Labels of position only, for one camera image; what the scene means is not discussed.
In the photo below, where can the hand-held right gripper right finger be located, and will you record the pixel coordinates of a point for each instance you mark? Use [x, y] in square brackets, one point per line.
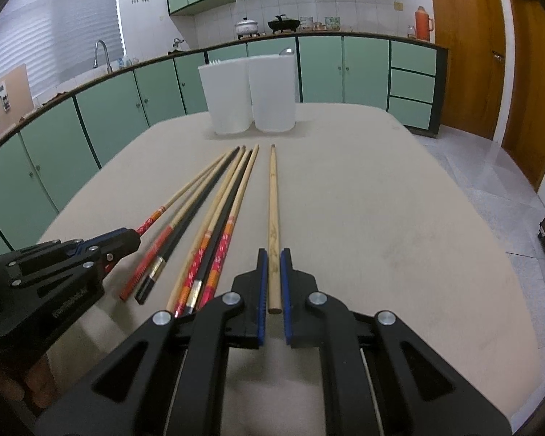
[285, 295]

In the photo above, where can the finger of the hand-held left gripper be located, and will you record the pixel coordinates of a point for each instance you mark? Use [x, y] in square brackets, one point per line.
[118, 241]
[45, 252]

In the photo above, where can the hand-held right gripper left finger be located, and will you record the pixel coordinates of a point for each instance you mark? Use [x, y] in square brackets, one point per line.
[262, 295]

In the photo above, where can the black chopstick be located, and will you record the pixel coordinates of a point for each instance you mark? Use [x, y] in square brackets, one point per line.
[196, 218]

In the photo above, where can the red chopsticks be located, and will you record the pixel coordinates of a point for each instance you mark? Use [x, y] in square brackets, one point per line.
[227, 218]

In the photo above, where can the plain wooden chopstick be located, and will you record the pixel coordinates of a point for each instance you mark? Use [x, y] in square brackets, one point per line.
[272, 200]

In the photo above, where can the white plastic utensil holder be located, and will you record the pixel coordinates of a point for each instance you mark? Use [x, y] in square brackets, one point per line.
[272, 95]
[225, 100]

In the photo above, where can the person's left hand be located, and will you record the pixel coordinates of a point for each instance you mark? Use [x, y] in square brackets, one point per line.
[34, 381]

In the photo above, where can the green kitchen base cabinets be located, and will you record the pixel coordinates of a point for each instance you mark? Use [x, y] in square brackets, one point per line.
[118, 104]

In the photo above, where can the cardboard box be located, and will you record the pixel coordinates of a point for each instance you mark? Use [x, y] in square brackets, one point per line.
[9, 95]

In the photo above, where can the metal faucet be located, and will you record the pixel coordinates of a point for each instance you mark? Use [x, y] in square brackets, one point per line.
[105, 54]

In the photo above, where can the metal kettle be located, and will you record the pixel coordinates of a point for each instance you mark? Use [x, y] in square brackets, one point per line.
[177, 44]

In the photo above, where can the window blinds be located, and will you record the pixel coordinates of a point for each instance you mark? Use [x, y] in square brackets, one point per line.
[50, 27]

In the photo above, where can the white cooking pot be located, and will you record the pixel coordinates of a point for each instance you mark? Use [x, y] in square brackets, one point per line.
[246, 27]

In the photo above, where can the black wok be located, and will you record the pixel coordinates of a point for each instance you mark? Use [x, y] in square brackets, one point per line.
[282, 23]

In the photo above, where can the small glass jar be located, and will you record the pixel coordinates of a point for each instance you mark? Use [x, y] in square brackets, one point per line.
[411, 32]

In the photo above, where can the orange thermos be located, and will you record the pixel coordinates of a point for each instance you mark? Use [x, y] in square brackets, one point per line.
[423, 25]

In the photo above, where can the wooden door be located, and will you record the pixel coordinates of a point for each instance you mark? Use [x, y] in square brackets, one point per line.
[463, 45]
[536, 91]

